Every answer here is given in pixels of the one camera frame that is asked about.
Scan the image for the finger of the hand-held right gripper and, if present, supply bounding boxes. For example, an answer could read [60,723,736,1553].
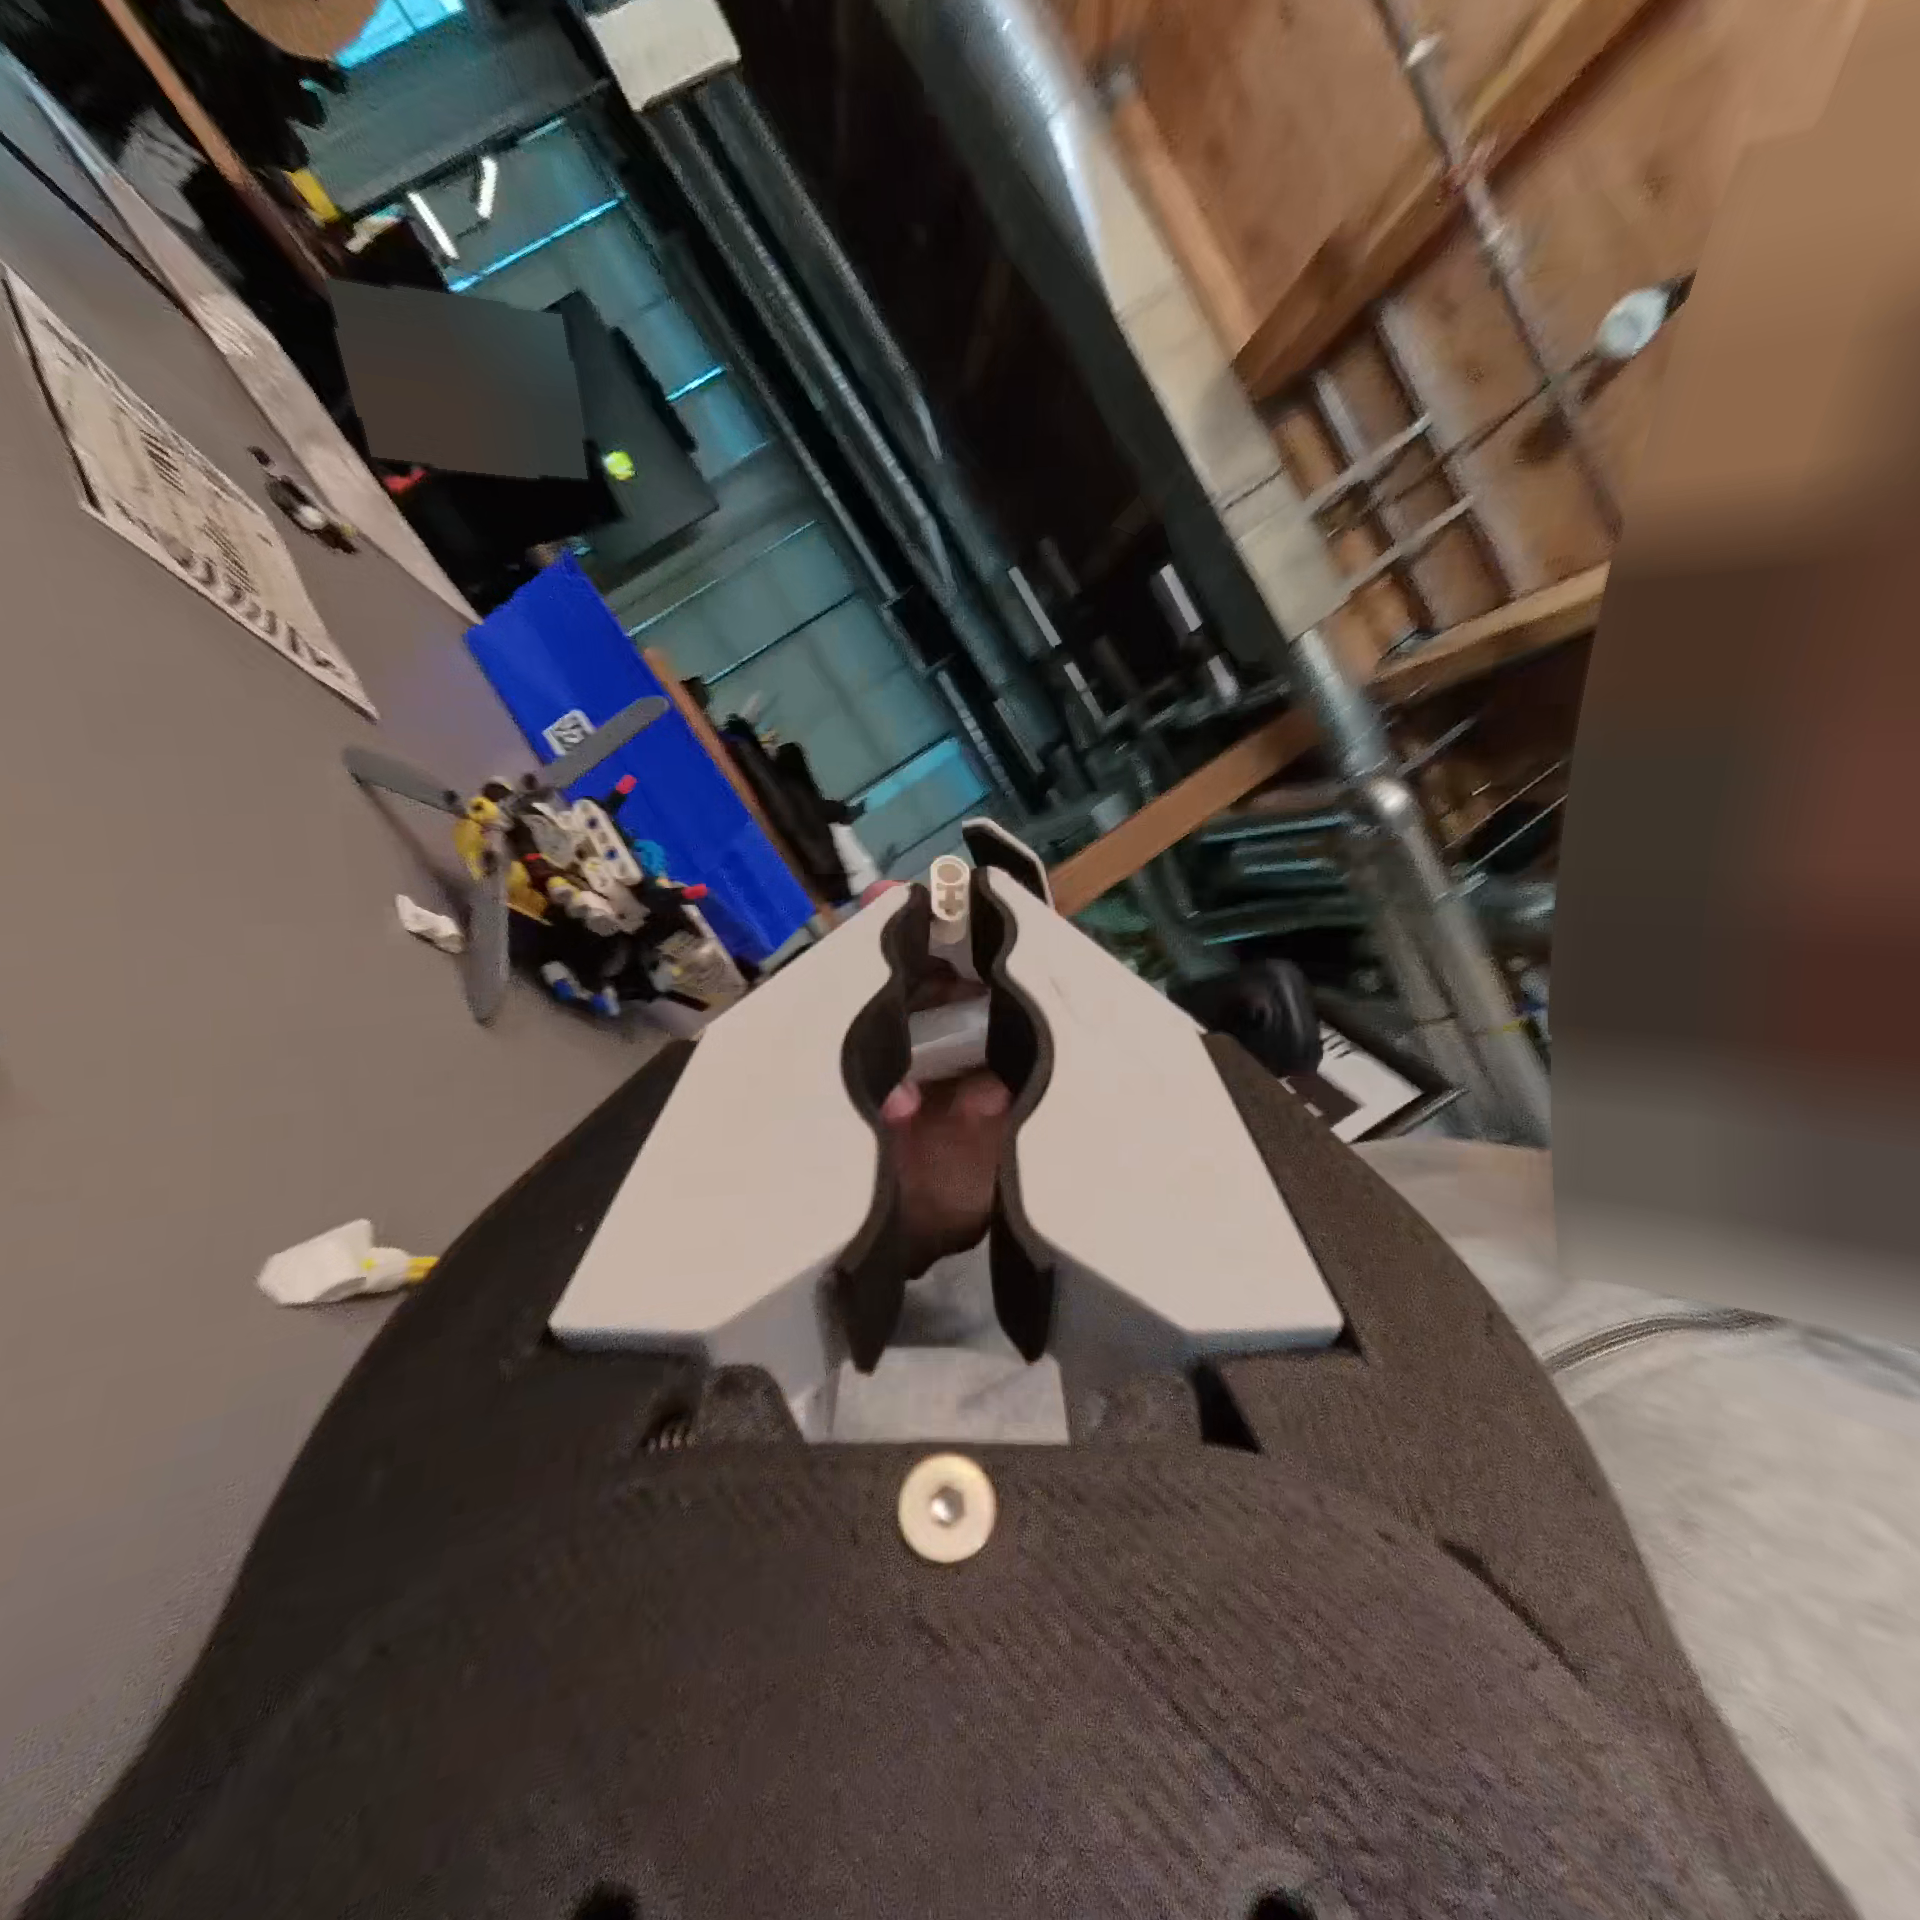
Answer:
[960,816,1052,912]

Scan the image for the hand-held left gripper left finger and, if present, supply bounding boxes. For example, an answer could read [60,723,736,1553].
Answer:
[547,882,939,1374]

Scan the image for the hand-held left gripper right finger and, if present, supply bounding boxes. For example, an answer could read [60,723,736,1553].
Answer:
[968,872,1344,1368]

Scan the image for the white lego steering arm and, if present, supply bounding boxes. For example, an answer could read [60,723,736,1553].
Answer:
[908,856,994,1078]

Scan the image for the lego helicopter model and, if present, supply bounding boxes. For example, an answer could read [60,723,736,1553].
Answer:
[344,693,752,1025]

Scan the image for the white yellow lego piece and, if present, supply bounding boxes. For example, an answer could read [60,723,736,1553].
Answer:
[256,1218,442,1307]

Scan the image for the small lego subassembly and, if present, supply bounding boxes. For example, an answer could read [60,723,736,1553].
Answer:
[248,449,362,554]

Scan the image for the person's right hand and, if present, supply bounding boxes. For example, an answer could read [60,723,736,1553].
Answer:
[882,1073,1010,1281]

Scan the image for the blue plastic bin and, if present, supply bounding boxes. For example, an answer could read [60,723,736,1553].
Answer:
[462,550,818,969]

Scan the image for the black monitor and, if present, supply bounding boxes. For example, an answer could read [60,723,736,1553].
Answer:
[539,293,722,564]

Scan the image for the printed white paper sheet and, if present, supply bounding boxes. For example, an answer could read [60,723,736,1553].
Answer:
[90,164,484,625]

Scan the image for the zebra sticker sheet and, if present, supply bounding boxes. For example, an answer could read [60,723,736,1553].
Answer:
[0,262,380,723]

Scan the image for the wooden post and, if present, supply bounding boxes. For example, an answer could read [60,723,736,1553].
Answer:
[1042,563,1615,921]

